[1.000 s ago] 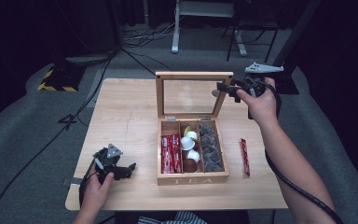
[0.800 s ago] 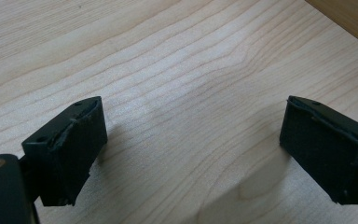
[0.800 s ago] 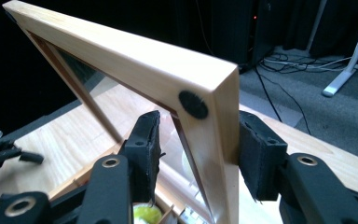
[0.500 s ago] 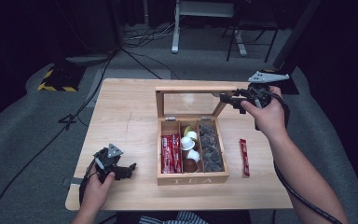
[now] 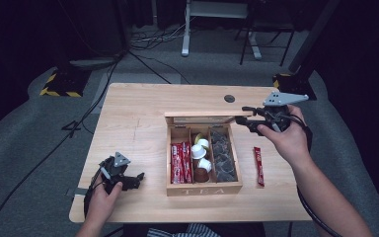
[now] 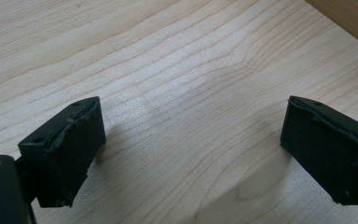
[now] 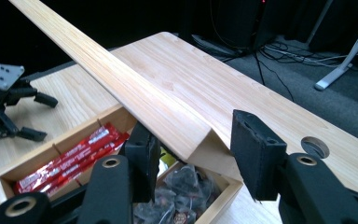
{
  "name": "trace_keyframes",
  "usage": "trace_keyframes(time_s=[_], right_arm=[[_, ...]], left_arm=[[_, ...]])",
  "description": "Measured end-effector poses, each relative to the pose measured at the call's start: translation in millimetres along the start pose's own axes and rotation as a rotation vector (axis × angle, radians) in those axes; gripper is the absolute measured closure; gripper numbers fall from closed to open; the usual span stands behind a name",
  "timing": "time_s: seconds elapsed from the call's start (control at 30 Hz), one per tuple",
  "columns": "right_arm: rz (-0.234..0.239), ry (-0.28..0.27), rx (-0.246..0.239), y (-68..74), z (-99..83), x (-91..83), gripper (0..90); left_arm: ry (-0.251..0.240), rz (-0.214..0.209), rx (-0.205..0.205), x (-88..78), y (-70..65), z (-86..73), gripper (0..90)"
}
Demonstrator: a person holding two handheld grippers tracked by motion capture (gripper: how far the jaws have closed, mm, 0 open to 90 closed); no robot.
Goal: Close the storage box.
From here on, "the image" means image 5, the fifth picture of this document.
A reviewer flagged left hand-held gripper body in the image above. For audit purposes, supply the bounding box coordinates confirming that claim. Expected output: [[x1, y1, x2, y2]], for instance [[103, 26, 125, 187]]
[[98, 151, 132, 196]]

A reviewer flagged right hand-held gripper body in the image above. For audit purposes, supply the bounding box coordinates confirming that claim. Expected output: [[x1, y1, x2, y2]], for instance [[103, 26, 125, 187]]
[[256, 91, 310, 132]]

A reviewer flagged wooden tea box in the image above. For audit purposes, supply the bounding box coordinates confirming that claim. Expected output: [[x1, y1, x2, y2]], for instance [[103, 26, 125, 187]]
[[163, 110, 255, 198]]

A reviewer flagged person's right hand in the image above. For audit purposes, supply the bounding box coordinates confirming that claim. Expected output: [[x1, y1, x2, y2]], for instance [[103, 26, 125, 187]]
[[256, 105, 311, 168]]

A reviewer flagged person's left hand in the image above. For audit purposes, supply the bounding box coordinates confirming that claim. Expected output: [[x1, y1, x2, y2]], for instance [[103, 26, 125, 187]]
[[85, 181, 125, 229]]

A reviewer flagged black yellow striped stand base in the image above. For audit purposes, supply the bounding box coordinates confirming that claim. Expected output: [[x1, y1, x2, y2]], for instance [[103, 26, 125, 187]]
[[272, 72, 318, 102], [39, 67, 93, 99]]

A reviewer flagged pile of dark tea bags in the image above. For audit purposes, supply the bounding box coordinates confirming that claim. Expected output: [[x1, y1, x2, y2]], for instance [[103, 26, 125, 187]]
[[209, 129, 239, 183]]

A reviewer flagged red stick sachet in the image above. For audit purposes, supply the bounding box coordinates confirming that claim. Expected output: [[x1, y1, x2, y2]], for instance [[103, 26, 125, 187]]
[[177, 142, 187, 185], [184, 141, 193, 185], [170, 142, 180, 185], [253, 146, 265, 189]]

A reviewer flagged white coffee capsule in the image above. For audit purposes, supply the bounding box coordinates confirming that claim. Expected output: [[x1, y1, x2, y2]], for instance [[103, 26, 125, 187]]
[[196, 138, 211, 150], [197, 157, 213, 174], [190, 144, 207, 161]]

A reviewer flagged brown coffee capsule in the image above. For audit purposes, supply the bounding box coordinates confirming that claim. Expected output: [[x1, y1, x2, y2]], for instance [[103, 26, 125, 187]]
[[192, 159, 211, 184]]

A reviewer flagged person's striped clothing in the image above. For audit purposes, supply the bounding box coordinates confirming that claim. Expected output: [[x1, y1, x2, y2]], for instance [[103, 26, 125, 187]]
[[145, 222, 222, 237]]

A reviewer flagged dark metal stand pole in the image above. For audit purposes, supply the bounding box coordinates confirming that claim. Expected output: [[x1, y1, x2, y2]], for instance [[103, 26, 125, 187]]
[[288, 0, 342, 75]]

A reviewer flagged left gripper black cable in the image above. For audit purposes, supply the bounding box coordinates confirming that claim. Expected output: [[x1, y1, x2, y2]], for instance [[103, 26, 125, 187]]
[[83, 159, 114, 219]]

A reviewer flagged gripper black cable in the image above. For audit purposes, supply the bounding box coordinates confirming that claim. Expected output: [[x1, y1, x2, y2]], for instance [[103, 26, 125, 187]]
[[287, 113, 343, 237], [83, 159, 114, 219]]

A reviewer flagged long black floor cable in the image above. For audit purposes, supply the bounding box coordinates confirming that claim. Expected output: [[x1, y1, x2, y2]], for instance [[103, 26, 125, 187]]
[[0, 48, 127, 237]]

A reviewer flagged black chair frame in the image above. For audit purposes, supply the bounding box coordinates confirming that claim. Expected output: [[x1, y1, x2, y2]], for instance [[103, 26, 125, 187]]
[[235, 0, 296, 67]]

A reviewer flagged white desk frame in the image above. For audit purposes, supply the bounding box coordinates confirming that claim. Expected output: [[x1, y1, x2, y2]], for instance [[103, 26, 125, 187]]
[[181, 0, 264, 61]]

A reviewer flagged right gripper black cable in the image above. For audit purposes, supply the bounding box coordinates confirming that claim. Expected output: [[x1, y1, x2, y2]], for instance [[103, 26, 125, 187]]
[[287, 113, 343, 237]]

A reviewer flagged bundle of floor cables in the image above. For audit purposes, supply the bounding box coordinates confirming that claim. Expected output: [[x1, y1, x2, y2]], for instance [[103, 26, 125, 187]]
[[129, 16, 196, 51]]

